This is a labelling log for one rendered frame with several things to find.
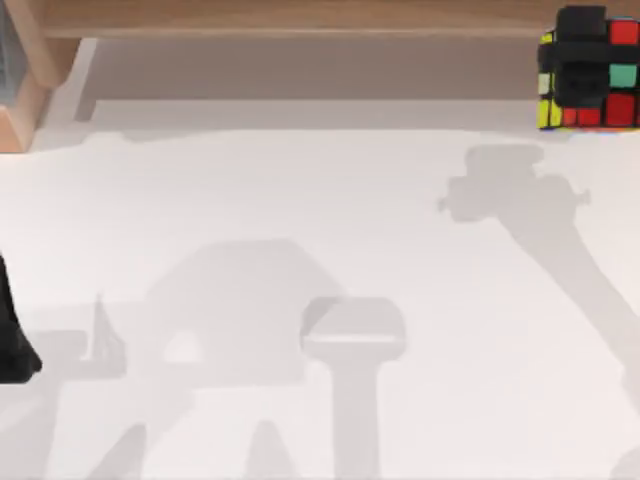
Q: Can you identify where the wooden cupboard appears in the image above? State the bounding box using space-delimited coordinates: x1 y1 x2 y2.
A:
9 0 640 122

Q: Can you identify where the pale wooden drawer front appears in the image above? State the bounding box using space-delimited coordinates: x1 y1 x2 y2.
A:
0 79 55 154

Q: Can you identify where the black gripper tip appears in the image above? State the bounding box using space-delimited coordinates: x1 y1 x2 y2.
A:
0 255 44 385

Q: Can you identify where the multicoloured puzzle cube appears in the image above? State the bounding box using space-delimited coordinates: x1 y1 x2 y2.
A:
536 4 640 133

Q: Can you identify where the grey pierced drawer inside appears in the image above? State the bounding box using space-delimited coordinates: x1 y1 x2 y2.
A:
0 0 27 109

